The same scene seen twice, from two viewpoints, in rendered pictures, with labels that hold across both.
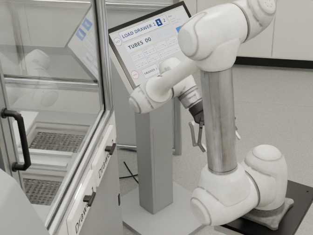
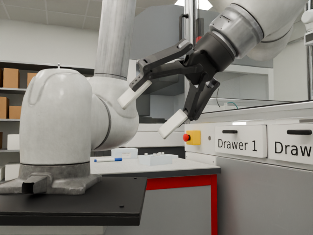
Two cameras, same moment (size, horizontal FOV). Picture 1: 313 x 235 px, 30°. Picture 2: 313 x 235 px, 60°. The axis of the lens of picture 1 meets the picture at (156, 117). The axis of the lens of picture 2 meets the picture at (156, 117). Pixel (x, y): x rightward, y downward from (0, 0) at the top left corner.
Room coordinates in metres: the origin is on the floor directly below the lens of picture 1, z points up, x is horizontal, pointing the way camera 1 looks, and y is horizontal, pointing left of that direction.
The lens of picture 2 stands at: (2.36, -0.53, 0.91)
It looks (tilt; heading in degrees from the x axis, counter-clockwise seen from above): 3 degrees up; 148
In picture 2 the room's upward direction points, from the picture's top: straight up
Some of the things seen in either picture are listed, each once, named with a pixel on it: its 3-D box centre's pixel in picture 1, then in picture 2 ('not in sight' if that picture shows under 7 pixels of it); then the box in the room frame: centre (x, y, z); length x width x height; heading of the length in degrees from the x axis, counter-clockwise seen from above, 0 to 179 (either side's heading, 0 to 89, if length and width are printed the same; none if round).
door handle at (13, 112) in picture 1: (17, 141); (183, 30); (1.21, 0.35, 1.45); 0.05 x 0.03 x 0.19; 79
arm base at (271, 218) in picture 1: (265, 199); (52, 175); (1.71, -0.41, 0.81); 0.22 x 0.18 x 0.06; 146
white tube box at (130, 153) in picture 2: not in sight; (124, 153); (1.01, 0.10, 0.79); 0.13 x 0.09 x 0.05; 80
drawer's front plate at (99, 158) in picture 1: (104, 154); (309, 143); (1.95, 0.22, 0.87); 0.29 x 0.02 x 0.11; 169
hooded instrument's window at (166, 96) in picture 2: not in sight; (159, 108); (0.03, 0.95, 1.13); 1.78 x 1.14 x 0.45; 169
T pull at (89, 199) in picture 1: (88, 198); (231, 131); (1.63, 0.26, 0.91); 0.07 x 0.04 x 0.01; 169
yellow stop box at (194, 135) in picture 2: not in sight; (192, 137); (1.31, 0.33, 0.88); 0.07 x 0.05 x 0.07; 169
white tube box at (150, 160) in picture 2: not in sight; (155, 159); (1.31, 0.11, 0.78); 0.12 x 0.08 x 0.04; 95
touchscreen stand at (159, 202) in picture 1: (160, 140); not in sight; (2.56, -0.02, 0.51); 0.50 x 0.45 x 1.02; 42
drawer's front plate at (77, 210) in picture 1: (82, 204); (237, 140); (1.64, 0.28, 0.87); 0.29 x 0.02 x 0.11; 169
